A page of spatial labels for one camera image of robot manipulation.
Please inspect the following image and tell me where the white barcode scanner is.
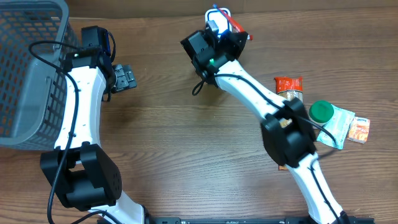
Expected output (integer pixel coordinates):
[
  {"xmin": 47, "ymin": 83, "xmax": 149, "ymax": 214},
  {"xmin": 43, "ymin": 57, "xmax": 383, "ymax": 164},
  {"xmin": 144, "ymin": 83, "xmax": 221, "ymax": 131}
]
[{"xmin": 205, "ymin": 8, "xmax": 233, "ymax": 37}]

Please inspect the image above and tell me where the teal tissue packet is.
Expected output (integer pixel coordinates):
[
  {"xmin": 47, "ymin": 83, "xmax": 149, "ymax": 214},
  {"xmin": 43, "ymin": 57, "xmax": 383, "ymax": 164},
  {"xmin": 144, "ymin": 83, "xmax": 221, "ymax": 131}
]
[{"xmin": 317, "ymin": 105, "xmax": 355, "ymax": 150}]

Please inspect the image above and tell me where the long orange noodle packet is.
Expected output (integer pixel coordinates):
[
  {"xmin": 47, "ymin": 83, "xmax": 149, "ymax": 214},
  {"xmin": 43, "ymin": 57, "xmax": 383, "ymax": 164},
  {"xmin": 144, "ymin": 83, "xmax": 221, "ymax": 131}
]
[{"xmin": 274, "ymin": 76, "xmax": 304, "ymax": 171}]

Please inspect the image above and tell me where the dark grey plastic basket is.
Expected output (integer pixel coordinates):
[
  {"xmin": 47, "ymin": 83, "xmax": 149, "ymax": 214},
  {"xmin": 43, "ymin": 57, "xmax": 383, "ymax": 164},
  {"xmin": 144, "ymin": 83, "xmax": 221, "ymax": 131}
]
[{"xmin": 1, "ymin": 0, "xmax": 80, "ymax": 151}]

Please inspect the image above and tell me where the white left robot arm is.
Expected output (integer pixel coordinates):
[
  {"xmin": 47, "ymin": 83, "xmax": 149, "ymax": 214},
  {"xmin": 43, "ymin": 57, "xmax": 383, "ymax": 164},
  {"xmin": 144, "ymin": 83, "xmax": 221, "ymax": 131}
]
[{"xmin": 40, "ymin": 45, "xmax": 152, "ymax": 223}]

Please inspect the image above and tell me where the thin red stick sachet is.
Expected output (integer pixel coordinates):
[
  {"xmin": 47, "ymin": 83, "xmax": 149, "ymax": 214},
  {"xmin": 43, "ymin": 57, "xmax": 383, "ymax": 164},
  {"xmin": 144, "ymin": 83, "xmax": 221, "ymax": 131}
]
[{"xmin": 213, "ymin": 4, "xmax": 245, "ymax": 33}]

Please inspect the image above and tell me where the green lidded jar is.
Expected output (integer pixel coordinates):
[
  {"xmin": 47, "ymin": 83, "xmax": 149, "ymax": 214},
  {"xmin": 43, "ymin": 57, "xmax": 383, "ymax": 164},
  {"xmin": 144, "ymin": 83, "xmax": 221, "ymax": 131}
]
[{"xmin": 308, "ymin": 100, "xmax": 334, "ymax": 126}]

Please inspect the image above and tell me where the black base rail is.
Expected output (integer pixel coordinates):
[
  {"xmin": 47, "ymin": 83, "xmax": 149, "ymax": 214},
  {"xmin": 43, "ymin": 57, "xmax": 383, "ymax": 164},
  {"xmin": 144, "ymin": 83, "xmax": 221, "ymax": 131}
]
[{"xmin": 146, "ymin": 217, "xmax": 376, "ymax": 224}]

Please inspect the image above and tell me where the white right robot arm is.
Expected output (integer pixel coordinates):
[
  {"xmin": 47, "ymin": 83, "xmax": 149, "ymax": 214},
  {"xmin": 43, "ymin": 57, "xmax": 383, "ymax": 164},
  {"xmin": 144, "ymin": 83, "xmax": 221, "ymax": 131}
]
[{"xmin": 181, "ymin": 29, "xmax": 349, "ymax": 223}]

